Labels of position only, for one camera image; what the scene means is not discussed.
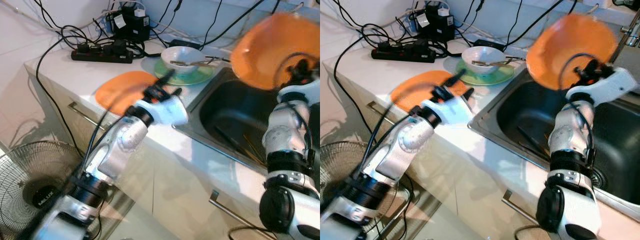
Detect orange plate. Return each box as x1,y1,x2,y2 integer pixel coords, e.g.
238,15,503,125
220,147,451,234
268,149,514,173
94,70,163,117
389,70,460,114

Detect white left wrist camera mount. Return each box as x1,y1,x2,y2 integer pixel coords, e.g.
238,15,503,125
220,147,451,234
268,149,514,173
429,94,477,129
134,94,190,127

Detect white bowl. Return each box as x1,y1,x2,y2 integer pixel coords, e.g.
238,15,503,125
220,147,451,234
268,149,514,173
461,45,506,76
161,46,206,76

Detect small flat black adapter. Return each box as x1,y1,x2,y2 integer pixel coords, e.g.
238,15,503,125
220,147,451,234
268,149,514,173
170,39,202,50
472,39,504,51

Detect orange bowl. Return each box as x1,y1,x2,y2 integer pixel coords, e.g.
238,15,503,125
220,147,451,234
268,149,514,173
230,12,321,91
526,13,619,92

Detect stainless steel sink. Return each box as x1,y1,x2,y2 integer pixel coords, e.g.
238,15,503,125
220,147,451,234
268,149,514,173
467,66,640,222
172,66,321,177

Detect white cabinet drawer front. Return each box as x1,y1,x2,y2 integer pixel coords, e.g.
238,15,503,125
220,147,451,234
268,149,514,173
440,145,551,240
145,145,271,240

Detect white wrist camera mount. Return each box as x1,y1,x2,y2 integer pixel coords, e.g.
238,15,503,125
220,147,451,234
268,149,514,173
134,94,190,127
276,79,321,105
429,94,477,129
565,67,639,107

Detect black power adapter box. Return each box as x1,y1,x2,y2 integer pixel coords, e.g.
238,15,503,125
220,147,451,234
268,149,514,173
110,4,152,44
413,2,456,44

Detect grey floor fan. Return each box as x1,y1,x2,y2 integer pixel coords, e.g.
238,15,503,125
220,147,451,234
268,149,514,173
0,140,86,240
320,140,403,228

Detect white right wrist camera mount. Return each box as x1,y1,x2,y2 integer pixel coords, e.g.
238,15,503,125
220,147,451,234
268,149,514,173
565,67,639,107
276,79,321,105

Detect round sink drain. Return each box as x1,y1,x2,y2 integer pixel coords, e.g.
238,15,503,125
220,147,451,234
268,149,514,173
589,166,610,190

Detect long black power cable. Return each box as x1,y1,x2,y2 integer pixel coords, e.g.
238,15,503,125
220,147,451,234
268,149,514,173
332,37,401,176
35,37,86,158

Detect metal cabinet bar handle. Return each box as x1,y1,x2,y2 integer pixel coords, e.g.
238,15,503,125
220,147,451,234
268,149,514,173
501,189,542,224
208,189,263,233
367,102,397,127
68,102,101,132

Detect grey metal faucet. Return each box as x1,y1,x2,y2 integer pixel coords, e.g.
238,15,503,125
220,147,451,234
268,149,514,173
611,9,640,65

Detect green plate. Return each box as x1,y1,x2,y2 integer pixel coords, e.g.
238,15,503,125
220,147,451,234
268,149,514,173
152,56,217,87
452,56,516,87

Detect black power strip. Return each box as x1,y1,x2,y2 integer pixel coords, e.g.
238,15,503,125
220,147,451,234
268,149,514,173
70,42,135,64
370,42,437,64

